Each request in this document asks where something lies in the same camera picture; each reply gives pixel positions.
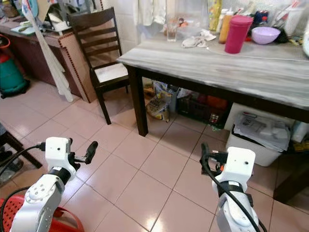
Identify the long white wrapped bundle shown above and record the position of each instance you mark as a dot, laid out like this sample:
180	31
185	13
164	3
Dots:
48	53

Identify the orange bottle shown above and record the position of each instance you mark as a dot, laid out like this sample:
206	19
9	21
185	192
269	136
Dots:
225	29

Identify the white plastic bin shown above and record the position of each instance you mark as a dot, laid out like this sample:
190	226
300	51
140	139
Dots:
246	147

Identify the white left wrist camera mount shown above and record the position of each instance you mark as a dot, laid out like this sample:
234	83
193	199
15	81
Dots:
57	151

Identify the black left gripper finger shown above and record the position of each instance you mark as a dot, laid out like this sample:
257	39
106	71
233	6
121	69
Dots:
91	151

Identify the red plastic stool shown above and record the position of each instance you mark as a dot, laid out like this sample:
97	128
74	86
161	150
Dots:
65	222

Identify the dark low stool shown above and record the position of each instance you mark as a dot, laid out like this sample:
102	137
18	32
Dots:
17	145

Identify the clear drinking glass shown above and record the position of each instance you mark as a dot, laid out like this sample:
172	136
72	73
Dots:
172	30

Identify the yellow packet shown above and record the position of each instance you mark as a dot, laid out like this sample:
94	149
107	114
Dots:
214	14

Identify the pink plastic tumbler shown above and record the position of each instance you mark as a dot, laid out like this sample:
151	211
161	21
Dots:
238	34

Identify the bagged newspapers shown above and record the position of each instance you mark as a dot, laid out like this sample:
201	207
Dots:
263	130

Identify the black plastic crate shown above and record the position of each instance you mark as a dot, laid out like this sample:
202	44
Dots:
200	108

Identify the dark wood marble-top table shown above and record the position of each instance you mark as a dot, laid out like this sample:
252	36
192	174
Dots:
217	65

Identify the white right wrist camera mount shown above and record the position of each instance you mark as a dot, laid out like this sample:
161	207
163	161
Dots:
238	166

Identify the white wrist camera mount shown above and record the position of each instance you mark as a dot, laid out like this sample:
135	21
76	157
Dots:
238	166
57	151

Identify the green gas cylinder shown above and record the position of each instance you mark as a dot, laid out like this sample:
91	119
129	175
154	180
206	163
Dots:
10	75

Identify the crumpled white cloth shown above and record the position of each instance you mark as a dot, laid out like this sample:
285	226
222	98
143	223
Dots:
197	40

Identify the white hanging towel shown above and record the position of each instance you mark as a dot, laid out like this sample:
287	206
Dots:
149	12

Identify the printed plastic bag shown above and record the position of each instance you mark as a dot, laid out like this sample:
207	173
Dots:
158	104

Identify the purple plastic bowl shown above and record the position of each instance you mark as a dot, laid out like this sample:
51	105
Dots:
265	35

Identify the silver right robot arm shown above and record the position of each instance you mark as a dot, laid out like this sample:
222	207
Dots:
236	212

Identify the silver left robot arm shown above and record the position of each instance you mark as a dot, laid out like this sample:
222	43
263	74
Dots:
36	200

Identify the dark wooden slat-back chair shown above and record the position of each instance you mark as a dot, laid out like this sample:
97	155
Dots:
96	43

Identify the brown wooden sideboard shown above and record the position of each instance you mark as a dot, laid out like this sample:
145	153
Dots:
48	58

